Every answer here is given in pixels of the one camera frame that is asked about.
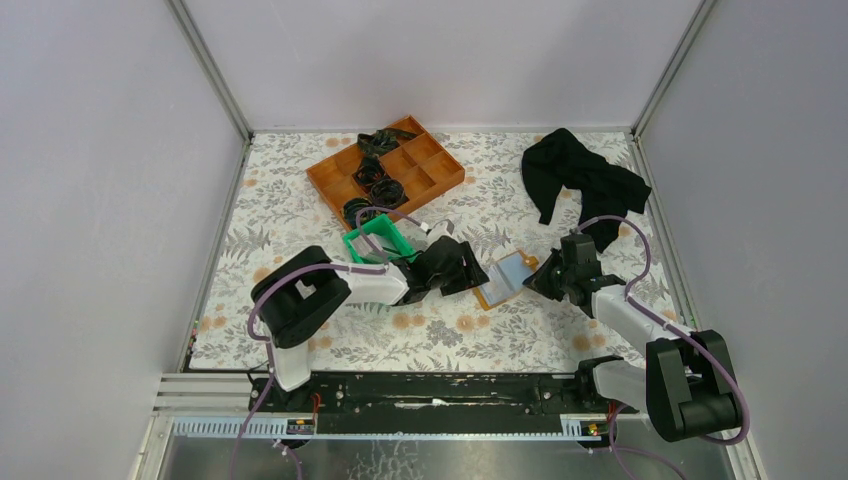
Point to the black cloth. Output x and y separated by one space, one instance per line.
560 161

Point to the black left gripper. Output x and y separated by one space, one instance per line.
467 275

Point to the wooden compartment tray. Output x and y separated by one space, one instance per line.
419 163

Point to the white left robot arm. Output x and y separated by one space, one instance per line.
293 302

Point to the orange leather card holder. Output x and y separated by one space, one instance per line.
506 277

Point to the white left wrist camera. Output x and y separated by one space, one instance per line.
440 229

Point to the rolled dark belt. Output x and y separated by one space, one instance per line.
369 172
352 207
387 193

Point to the green plastic bin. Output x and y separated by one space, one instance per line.
381 226

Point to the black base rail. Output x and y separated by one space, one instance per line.
350 403

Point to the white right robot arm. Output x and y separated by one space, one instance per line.
686 386

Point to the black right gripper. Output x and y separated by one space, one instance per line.
538 280

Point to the stack of white cards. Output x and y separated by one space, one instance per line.
374 248

